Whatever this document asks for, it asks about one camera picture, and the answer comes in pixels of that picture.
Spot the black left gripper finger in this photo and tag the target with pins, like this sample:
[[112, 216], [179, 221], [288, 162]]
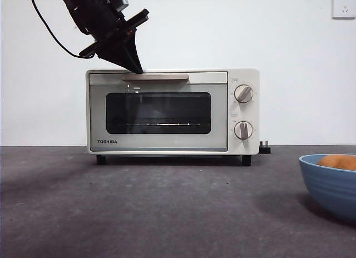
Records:
[[133, 49], [116, 56]]

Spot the white toaster oven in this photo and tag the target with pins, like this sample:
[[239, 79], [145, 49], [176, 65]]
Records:
[[242, 74]]

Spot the brown potato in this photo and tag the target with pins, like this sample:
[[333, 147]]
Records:
[[336, 161]]

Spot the blue ceramic bowl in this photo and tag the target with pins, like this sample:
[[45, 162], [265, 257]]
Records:
[[333, 188]]

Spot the beige round oven knob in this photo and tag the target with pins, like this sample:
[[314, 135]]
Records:
[[243, 130], [243, 94]]

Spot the black power plug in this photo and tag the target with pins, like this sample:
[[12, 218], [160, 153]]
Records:
[[264, 149]]

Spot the white wall socket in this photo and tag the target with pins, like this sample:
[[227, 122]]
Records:
[[343, 6]]

